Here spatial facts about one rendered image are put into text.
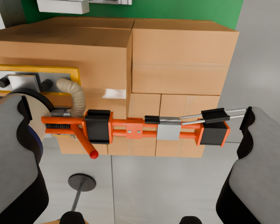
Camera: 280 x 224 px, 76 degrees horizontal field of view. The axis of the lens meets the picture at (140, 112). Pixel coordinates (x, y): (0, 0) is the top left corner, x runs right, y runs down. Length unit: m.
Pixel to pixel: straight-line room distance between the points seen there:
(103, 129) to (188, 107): 0.85
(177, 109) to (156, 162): 1.28
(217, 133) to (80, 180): 2.45
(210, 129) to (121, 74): 0.39
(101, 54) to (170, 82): 0.59
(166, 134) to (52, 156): 2.22
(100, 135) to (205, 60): 0.83
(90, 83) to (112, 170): 1.97
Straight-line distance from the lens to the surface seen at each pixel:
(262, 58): 2.00
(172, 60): 1.14
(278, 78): 2.18
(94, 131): 0.57
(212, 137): 0.59
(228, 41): 1.20
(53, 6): 0.69
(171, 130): 0.56
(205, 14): 1.70
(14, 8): 1.35
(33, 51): 0.81
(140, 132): 0.55
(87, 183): 2.88
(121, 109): 0.81
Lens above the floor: 1.62
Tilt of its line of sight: 57 degrees down
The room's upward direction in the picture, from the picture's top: 178 degrees counter-clockwise
